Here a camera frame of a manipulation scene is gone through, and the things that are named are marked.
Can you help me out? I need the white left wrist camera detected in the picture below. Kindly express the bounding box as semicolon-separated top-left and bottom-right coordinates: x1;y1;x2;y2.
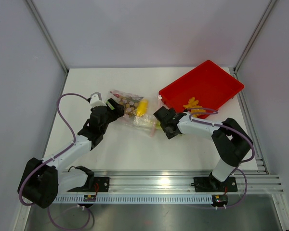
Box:
87;92;106;108

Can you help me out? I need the aluminium frame post left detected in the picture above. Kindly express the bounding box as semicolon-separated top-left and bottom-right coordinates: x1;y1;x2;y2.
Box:
24;0;69;76

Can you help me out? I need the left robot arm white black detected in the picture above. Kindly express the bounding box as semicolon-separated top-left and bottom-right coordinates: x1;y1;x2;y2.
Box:
17;92;124;208

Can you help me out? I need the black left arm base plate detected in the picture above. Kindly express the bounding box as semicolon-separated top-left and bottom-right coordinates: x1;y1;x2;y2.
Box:
84;177;110;193

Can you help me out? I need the red plastic tray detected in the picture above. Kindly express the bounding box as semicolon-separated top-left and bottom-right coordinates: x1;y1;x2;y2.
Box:
158;60;244;113

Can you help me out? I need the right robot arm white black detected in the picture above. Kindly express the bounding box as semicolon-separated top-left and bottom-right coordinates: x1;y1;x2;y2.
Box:
154;106;256;193

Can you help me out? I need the fake green onion stalk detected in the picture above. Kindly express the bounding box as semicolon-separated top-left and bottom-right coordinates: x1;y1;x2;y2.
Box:
133;115;161;130

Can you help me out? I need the clear zip top bag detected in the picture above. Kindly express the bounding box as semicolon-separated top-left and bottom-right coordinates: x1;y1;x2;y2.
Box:
107;89;163;136

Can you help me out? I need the aluminium frame post right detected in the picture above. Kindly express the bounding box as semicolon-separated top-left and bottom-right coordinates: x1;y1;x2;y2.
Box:
233;0;278;75

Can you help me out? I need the yellow fake mango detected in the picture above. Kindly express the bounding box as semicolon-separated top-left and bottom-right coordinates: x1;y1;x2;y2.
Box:
136;99;149;117

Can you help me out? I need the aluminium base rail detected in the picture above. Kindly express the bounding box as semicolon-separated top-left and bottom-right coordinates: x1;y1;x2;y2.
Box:
59;169;284;193

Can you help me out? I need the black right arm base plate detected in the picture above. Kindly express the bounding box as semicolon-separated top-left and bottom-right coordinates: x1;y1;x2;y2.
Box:
191;176;238;193

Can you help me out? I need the fake brown grape bunch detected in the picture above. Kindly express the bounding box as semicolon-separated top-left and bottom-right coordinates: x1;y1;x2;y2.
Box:
118;96;143;118

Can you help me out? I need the aluminium frame post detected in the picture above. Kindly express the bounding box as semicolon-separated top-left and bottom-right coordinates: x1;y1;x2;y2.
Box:
24;0;69;76
233;0;278;75

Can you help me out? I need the white slotted cable duct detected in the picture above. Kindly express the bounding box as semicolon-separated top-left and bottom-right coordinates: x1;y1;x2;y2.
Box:
54;194;213;205

